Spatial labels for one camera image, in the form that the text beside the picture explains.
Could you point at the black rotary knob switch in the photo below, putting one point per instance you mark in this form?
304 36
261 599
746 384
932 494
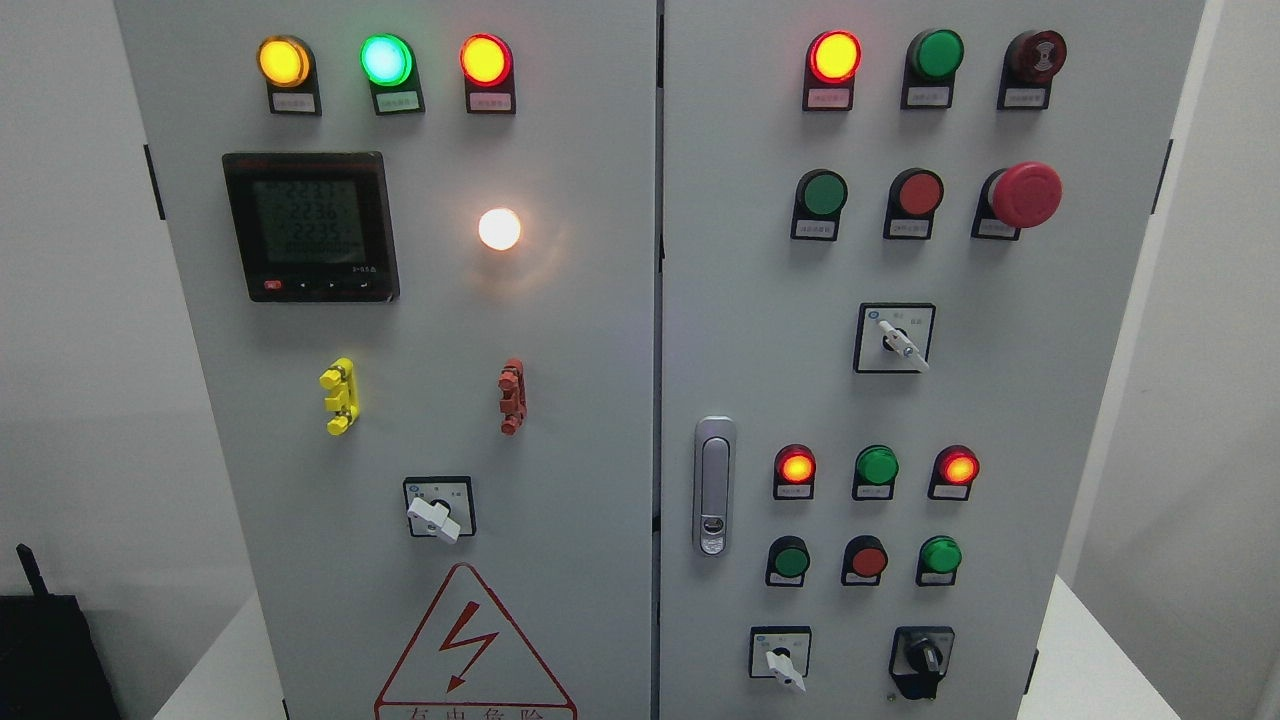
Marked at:
919 660

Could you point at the red terminal connector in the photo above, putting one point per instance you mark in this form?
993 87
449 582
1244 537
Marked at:
513 398

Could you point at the grey electrical control cabinet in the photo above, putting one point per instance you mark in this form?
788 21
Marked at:
653 161

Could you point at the red indicator light lower left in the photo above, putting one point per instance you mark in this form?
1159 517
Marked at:
795 469

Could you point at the white glowing indicator light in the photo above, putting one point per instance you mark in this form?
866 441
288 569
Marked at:
499 229

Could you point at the green push button upper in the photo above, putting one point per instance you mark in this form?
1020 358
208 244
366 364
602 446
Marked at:
820 196

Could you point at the green push button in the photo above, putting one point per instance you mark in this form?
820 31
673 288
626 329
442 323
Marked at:
937 562
820 196
787 562

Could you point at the green push button lower left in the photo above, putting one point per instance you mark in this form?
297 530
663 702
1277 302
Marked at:
787 562

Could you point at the green indicator light lower middle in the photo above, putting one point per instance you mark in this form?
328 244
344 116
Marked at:
875 473

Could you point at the red push button lower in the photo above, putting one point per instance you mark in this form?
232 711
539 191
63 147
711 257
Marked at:
865 560

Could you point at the red push button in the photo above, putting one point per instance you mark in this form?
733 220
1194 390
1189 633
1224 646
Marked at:
914 197
865 560

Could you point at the yellow terminal connector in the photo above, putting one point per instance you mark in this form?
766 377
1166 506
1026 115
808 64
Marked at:
339 382

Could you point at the red push button upper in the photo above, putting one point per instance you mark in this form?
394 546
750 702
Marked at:
914 197

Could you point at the red indicator light lower right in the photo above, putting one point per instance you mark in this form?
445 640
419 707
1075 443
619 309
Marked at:
954 471

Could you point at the red indicator light left door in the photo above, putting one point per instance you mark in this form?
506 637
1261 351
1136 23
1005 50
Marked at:
488 75

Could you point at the red high voltage warning sticker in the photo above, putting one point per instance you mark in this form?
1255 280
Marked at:
468 659

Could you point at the black digital power meter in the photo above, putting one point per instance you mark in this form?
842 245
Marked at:
313 227

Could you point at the green push button lower right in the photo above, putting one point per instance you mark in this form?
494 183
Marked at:
937 562

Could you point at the red indicator light top right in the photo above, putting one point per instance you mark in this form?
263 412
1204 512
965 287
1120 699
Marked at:
832 60

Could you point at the lit green indicator light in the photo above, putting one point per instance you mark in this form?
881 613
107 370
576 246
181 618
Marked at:
393 75

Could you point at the red emergency stop button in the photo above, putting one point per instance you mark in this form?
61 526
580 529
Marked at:
1015 198

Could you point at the green indicator light top right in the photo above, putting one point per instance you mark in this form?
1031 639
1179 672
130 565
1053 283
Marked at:
930 68

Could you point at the yellow indicator light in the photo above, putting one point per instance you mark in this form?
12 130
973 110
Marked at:
288 66

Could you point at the black red buzzer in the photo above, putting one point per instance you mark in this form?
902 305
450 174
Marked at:
1031 61

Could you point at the black device with antenna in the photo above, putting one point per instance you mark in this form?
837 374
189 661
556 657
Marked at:
49 667

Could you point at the silver door latch handle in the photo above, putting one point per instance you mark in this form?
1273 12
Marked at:
715 439

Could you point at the white-handled selector switch left door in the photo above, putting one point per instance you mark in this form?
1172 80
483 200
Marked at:
440 508

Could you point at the white-handled selector switch upper right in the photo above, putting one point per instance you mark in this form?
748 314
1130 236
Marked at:
893 338

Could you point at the white-handled selector switch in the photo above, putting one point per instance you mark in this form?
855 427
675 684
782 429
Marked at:
782 654
893 338

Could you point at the white-handled selector switch lower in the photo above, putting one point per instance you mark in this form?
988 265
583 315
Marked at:
782 654

